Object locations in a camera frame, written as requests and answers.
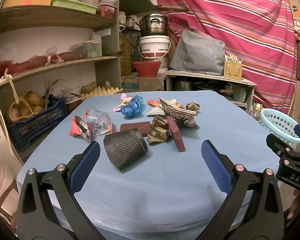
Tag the green plastic tray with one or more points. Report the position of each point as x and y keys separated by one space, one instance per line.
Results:
x=76 y=5

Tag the yellow egg tray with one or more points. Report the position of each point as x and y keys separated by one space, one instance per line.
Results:
x=101 y=91

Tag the grey low shelf unit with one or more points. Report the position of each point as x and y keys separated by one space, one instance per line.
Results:
x=239 y=92

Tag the person's hand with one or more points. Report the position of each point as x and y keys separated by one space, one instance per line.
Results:
x=295 y=204

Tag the grey fabric cover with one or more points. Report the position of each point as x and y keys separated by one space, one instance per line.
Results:
x=199 y=53

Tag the clear bottle on floor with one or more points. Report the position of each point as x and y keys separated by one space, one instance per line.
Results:
x=256 y=111

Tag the dark red sponge strip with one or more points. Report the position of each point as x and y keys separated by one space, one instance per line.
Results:
x=175 y=133

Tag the small brown paper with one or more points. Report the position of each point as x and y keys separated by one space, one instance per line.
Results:
x=192 y=106

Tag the cardboard box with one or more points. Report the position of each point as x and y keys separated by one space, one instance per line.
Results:
x=134 y=83

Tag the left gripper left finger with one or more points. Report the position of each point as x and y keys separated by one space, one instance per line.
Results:
x=37 y=218

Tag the yellow oil bottle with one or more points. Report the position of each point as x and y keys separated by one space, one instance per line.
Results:
x=125 y=57

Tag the yellow utensil holder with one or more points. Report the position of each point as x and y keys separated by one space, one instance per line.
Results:
x=233 y=66

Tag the dark red scouring pad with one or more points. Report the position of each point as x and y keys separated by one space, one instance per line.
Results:
x=143 y=127

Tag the blue table cloth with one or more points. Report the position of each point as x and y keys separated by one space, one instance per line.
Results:
x=169 y=194

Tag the patterned white paper bag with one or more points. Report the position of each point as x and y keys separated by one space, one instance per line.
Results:
x=186 y=116

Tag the striped red cloth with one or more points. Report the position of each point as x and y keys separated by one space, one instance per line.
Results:
x=260 y=32

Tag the light blue trash basket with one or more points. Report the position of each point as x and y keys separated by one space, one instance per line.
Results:
x=280 y=125

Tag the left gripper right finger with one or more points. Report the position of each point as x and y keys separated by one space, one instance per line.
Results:
x=252 y=208

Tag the wicker basket with potatoes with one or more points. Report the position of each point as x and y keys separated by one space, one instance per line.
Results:
x=30 y=104

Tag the orange snack packet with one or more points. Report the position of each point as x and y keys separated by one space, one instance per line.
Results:
x=153 y=103

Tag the dark blue plastic crate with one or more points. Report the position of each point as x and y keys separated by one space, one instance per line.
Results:
x=23 y=131

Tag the pink candy wrapper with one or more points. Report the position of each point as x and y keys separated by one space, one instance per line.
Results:
x=125 y=100

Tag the wooden wall shelf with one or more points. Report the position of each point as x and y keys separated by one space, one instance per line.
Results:
x=35 y=55

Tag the orange yellow box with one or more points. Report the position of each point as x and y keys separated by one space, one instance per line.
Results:
x=14 y=3

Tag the orange silver snack wrapper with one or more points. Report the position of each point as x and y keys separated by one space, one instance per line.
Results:
x=80 y=128

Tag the blue plastic bag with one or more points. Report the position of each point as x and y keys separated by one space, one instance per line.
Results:
x=133 y=108

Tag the steel cooking pot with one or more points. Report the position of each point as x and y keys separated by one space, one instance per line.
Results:
x=154 y=24

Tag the clear plastic printed wrapper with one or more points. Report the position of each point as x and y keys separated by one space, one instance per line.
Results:
x=99 y=122

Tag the white plastic bucket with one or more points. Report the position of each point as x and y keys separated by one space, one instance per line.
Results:
x=154 y=46

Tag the black ribbed paper cup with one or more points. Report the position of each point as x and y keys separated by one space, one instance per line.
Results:
x=125 y=148

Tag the small red basket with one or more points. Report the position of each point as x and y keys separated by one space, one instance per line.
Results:
x=107 y=11

